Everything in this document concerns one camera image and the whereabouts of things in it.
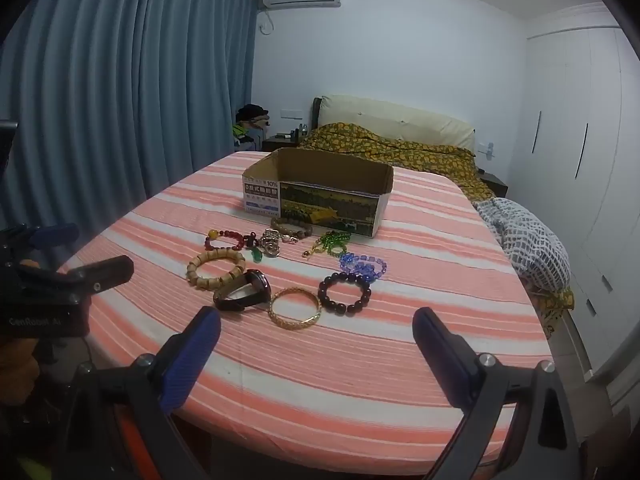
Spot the white wardrobe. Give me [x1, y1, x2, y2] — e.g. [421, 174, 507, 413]
[515, 2, 640, 411]

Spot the blue crystal bracelet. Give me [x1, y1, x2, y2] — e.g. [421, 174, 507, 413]
[339, 252, 388, 281]

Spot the pile of clothes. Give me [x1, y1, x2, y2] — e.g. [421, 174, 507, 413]
[231, 103, 273, 151]

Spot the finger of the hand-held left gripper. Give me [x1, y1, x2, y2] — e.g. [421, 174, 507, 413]
[20, 255, 135, 301]
[0, 223, 80, 261]

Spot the brown bead bracelet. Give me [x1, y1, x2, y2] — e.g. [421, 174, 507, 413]
[270, 216, 314, 245]

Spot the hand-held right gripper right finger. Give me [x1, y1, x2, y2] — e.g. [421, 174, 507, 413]
[411, 306, 583, 480]

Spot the black wristwatch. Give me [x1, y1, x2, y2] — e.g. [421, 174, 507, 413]
[212, 269, 273, 313]

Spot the yellow floral bedspread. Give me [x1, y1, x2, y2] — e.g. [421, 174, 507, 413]
[300, 122, 576, 341]

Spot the beige wooden bead bracelet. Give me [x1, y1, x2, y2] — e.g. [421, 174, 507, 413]
[186, 249, 247, 292]

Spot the gold bangle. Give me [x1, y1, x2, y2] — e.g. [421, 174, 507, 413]
[267, 286, 321, 331]

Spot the blue curtain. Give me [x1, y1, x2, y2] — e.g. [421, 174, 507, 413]
[0, 0, 266, 281]

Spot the printed cardboard box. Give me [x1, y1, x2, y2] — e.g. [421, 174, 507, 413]
[242, 147, 395, 238]

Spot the dark wooden nightstand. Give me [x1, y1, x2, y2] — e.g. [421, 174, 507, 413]
[261, 132, 301, 153]
[477, 169, 509, 198]

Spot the cream padded headboard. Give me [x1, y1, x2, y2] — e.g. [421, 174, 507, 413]
[311, 94, 476, 153]

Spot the dark round bead bracelet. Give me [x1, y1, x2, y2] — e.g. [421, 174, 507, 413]
[317, 271, 372, 317]

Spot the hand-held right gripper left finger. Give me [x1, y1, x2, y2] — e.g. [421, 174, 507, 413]
[50, 305, 223, 480]

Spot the grey patterned pillow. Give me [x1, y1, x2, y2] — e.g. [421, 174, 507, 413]
[475, 197, 572, 291]

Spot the green glass bead bracelet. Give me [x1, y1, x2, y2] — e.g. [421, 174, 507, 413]
[301, 230, 351, 261]

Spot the red bead bracelet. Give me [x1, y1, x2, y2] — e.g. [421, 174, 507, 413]
[204, 229, 251, 253]

